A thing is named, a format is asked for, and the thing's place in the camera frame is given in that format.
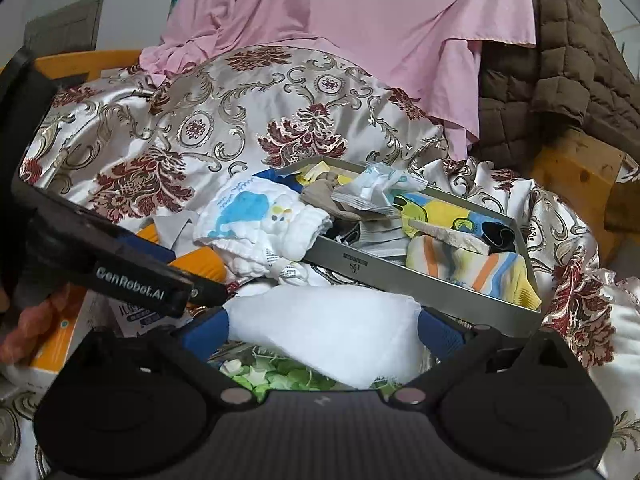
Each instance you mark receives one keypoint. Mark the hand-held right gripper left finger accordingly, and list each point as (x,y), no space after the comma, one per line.
(205,332)

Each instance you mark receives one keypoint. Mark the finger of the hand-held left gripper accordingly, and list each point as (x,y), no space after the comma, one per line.
(207,294)

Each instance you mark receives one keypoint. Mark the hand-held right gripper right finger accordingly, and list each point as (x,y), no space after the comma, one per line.
(440,334)

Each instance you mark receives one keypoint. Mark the grey metal tray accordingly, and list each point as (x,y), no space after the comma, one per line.
(400,285)

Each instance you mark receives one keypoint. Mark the white cloth with whale print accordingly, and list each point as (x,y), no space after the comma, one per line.
(250,225)

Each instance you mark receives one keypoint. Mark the person's left hand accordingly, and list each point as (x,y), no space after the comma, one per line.
(25,330)

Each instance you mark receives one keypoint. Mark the white and blue carton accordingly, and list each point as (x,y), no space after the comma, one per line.
(135,317)

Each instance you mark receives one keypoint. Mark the yellow striped cloth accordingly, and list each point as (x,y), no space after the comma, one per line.
(475,270)

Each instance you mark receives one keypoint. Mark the beige sock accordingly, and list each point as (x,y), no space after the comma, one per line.
(450,235)

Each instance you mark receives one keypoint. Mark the grey striped sock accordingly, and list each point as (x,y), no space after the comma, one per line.
(382,245)

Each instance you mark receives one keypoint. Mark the black sock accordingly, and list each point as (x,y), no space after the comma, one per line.
(500,237)

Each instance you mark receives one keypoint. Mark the white plastic wrapped packet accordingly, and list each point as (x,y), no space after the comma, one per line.
(380,187)

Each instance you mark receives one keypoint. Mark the floral satin blanket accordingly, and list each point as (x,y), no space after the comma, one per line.
(225,110)

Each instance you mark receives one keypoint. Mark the brown printed cloth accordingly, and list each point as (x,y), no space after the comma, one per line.
(625,207)

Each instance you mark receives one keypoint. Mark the brown quilted jacket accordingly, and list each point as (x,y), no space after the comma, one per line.
(565,70)

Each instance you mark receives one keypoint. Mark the pink bed sheet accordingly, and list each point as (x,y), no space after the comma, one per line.
(360,20)

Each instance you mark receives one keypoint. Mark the wooden bed rail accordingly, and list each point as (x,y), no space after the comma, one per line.
(80,62)

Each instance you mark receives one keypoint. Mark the wooden bed frame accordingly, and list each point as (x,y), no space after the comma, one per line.
(575,175)

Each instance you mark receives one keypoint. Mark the grey wall panel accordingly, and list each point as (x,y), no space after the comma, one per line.
(65,22)

